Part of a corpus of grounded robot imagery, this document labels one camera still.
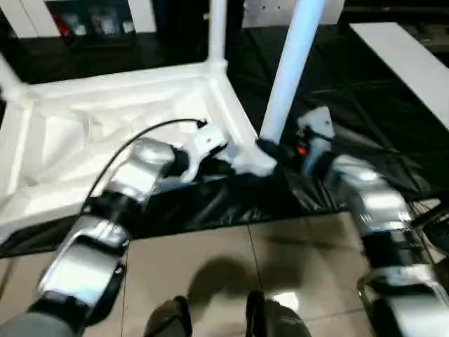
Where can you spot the grey left robot foot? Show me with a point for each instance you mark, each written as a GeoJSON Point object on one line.
{"type": "Point", "coordinates": [168, 317]}

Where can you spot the flat white board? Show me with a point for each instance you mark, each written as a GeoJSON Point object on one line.
{"type": "Point", "coordinates": [403, 59]}

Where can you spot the thin grey tripod stand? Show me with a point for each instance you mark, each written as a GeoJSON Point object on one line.
{"type": "Point", "coordinates": [363, 291]}

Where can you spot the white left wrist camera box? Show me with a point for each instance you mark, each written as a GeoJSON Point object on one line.
{"type": "Point", "coordinates": [207, 140]}

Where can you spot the black work mat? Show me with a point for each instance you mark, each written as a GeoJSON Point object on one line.
{"type": "Point", "coordinates": [350, 87]}

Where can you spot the white plastic table top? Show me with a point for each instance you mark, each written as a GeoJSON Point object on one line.
{"type": "Point", "coordinates": [87, 98]}

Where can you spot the grey right robot foot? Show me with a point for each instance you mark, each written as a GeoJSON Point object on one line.
{"type": "Point", "coordinates": [277, 316]}

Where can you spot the black metal stand bar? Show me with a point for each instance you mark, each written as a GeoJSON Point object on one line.
{"type": "Point", "coordinates": [429, 215]}

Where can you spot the white glass door cabinet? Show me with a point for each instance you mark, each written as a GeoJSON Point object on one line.
{"type": "Point", "coordinates": [144, 14]}

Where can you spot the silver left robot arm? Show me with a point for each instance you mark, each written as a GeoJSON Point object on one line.
{"type": "Point", "coordinates": [140, 165]}

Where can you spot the black box with gold label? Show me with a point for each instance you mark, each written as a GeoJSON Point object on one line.
{"type": "Point", "coordinates": [182, 17]}

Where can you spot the white plastic table leg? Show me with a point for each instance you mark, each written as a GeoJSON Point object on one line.
{"type": "Point", "coordinates": [291, 70]}
{"type": "Point", "coordinates": [217, 31]}
{"type": "Point", "coordinates": [8, 79]}

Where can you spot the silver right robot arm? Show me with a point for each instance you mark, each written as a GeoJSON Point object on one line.
{"type": "Point", "coordinates": [379, 200]}

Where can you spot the grey robot foot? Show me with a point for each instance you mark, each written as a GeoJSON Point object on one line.
{"type": "Point", "coordinates": [168, 317]}
{"type": "Point", "coordinates": [277, 316]}

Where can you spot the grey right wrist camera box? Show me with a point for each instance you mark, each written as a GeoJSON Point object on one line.
{"type": "Point", "coordinates": [319, 121]}

